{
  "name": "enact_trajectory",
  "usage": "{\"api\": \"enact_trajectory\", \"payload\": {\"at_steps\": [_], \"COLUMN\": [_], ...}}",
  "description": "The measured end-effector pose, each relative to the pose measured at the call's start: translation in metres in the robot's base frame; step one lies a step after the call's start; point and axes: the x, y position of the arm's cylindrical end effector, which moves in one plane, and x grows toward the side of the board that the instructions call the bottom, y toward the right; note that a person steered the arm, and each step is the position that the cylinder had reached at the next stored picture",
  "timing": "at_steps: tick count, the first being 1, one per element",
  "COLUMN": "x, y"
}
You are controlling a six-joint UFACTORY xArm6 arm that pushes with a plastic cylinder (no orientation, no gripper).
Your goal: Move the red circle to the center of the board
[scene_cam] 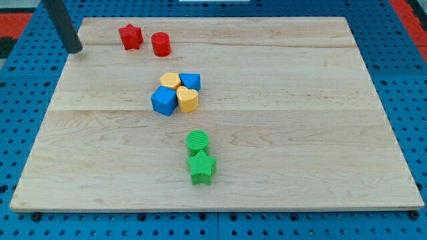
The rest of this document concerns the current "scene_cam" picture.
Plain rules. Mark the red star block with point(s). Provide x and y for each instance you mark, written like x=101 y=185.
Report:
x=131 y=36

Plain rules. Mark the yellow heart block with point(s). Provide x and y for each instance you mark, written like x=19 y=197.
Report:
x=188 y=99

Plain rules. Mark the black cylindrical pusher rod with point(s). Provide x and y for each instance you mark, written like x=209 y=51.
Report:
x=63 y=25

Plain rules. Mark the green cylinder block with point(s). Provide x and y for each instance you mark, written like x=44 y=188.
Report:
x=196 y=141

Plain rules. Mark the yellow pentagon block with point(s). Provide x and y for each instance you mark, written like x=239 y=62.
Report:
x=170 y=80

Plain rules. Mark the green star block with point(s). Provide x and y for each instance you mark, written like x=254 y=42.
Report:
x=201 y=168

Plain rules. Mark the red cylinder block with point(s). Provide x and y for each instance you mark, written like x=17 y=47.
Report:
x=161 y=44

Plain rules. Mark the wooden board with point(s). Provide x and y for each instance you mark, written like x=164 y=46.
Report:
x=293 y=118

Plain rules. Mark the blue triangle block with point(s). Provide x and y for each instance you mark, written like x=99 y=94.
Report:
x=191 y=80

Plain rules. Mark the blue cube block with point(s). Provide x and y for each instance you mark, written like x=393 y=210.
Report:
x=164 y=100

